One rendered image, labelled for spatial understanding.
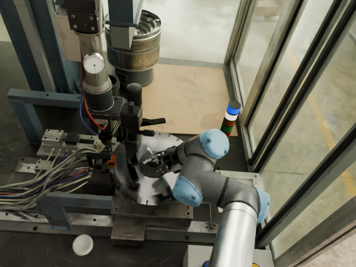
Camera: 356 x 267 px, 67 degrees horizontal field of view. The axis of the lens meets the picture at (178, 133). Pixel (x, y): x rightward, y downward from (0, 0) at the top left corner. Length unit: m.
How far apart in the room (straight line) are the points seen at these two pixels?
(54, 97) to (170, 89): 0.72
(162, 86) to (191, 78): 0.20
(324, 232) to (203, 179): 0.34
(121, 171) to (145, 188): 0.11
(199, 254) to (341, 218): 0.44
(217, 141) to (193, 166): 0.09
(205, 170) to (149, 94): 1.00
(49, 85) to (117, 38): 0.55
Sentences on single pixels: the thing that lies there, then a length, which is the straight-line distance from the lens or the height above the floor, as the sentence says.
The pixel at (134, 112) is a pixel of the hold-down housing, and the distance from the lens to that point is 0.76.
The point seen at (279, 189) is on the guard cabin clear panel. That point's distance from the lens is 1.05.
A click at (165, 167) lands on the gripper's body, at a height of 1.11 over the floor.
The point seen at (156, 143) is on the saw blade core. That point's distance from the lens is 1.07.
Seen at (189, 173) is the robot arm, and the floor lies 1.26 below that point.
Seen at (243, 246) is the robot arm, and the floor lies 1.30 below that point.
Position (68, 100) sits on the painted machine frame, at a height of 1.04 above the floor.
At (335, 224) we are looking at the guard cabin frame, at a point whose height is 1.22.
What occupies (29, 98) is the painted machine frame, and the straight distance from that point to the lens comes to 1.19.
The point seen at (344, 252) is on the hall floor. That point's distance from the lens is 2.30.
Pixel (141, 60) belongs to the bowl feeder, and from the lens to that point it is 1.46.
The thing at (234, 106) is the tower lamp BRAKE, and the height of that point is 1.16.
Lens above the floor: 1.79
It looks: 49 degrees down
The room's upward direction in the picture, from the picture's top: 9 degrees clockwise
